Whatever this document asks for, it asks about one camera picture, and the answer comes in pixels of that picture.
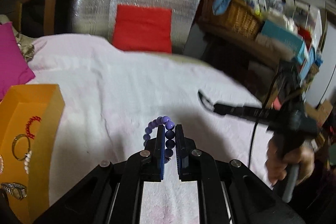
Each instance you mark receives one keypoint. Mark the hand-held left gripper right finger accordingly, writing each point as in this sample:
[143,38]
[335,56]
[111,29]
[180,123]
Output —
[179,155]

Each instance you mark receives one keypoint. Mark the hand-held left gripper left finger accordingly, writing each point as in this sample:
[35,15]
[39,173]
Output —
[160,150]

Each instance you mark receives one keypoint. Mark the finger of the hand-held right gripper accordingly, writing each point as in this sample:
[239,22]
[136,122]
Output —
[236,110]

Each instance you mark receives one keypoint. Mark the orange cardboard box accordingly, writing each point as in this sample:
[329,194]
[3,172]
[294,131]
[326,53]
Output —
[15,119]

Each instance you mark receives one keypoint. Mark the person's right hand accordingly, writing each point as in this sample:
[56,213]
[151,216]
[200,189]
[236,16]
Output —
[296,161]

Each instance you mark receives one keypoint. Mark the brown cardboard box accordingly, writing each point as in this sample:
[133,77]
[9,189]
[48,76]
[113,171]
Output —
[324,108]

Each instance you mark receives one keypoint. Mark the teal cardboard box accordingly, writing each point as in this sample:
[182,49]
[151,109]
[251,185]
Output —
[286,40]

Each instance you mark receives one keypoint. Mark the wicker basket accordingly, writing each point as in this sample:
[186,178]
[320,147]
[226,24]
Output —
[236,16]

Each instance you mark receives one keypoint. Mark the pile of assorted boxes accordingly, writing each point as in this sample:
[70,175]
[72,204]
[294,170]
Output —
[309,19]

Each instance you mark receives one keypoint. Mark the red cushion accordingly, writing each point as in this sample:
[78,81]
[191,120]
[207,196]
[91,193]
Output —
[141,29]

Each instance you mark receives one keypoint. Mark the thin metal bangle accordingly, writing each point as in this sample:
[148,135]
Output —
[13,146]

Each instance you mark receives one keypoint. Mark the silver metal watch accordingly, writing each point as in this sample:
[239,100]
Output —
[14,188]

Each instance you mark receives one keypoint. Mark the grey patterned fabric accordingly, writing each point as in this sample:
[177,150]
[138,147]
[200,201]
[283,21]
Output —
[26,49]

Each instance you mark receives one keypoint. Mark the pink cushion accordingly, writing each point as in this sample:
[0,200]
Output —
[10,61]

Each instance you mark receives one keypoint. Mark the beige sofa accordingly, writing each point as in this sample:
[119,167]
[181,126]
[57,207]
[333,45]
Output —
[4,19]

